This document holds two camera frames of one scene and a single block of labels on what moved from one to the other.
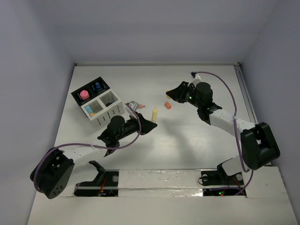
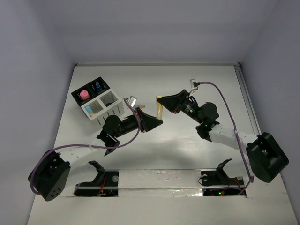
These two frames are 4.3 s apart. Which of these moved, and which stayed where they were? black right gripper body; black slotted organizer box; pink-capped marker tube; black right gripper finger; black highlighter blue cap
Moved: black right gripper finger; black right gripper body
Stayed: black slotted organizer box; black highlighter blue cap; pink-capped marker tube
